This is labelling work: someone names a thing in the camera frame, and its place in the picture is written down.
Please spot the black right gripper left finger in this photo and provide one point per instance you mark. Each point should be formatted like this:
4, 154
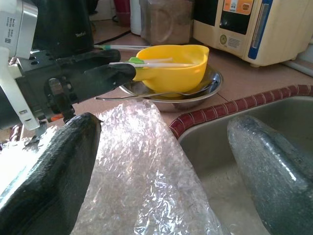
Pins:
49, 183

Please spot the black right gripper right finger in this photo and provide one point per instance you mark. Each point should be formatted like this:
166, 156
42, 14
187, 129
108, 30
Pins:
278, 183

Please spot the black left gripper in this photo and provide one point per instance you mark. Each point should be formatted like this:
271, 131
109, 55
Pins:
41, 73

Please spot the stainless steel spoon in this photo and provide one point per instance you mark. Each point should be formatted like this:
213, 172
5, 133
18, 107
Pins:
122, 98

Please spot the black electric kettle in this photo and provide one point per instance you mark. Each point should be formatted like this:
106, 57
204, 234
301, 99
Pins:
63, 24

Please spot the white bottle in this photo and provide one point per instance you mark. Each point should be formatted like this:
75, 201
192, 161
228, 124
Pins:
135, 17

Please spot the dark red container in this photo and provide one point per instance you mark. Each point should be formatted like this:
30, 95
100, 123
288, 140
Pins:
122, 9

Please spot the stainless steel sink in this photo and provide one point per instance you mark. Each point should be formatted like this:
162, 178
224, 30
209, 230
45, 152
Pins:
215, 159

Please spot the clear jar of brown powder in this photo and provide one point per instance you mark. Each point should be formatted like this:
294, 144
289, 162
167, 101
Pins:
168, 22

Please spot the clear bubble wrap sheet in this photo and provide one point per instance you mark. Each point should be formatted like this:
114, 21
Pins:
137, 171

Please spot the stainless steel dish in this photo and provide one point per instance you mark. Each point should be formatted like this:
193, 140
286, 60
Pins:
195, 100

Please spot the red mosaic sink rim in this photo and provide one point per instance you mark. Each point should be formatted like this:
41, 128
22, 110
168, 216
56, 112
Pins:
195, 117

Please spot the cream water ionizer appliance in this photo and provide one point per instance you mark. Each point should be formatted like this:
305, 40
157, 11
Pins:
281, 29

